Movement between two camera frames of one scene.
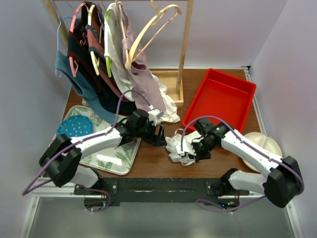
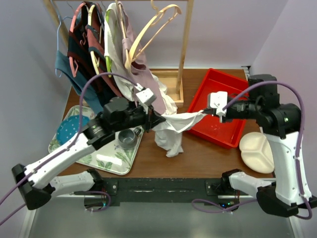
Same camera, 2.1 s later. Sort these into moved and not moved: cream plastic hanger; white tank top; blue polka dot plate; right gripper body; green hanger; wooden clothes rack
Moved: right gripper body; white tank top
Not moved: green hanger; blue polka dot plate; cream plastic hanger; wooden clothes rack
